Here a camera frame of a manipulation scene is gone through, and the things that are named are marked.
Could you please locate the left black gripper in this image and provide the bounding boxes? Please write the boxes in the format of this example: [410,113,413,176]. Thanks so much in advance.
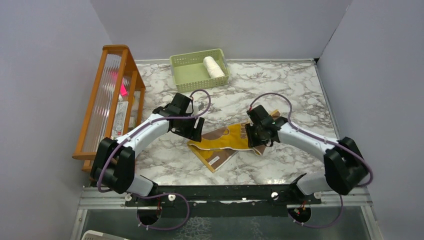
[175,112,205,142]

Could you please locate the yellow towel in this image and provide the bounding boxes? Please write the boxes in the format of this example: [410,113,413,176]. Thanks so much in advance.
[187,121,266,173]

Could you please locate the white cream towel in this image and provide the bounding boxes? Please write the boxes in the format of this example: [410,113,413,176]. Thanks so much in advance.
[203,56,225,79]

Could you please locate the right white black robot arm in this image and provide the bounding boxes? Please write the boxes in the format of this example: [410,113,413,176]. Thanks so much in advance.
[245,105,370,204]

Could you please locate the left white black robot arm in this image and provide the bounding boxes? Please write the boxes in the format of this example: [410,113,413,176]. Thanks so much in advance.
[90,93,205,206]

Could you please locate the light green plastic basket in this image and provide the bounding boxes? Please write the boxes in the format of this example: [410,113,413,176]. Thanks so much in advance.
[169,48,230,93]

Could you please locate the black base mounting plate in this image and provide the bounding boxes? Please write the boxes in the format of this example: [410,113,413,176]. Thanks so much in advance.
[125,184,321,218]

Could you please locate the pink object in rack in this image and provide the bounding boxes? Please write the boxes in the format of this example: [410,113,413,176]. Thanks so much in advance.
[112,72,129,97]

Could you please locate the wooden rack with clear panel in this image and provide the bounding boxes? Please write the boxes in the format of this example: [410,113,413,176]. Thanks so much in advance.
[72,44,146,173]

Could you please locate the white basket corner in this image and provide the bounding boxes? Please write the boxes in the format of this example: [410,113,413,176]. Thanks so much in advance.
[81,230,128,240]

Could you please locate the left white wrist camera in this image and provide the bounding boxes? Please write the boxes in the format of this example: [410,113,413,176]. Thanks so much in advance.
[192,102,205,116]

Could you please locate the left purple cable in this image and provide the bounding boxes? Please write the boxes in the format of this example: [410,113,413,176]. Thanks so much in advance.
[96,88,212,232]

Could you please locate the purple cable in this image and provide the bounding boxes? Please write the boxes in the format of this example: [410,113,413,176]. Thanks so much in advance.
[248,92,374,230]
[96,88,212,232]

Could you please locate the aluminium frame rail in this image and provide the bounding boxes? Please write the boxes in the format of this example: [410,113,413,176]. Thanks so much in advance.
[70,187,382,240]

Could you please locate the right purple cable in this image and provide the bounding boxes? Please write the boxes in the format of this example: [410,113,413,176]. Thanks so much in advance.
[248,92,374,230]

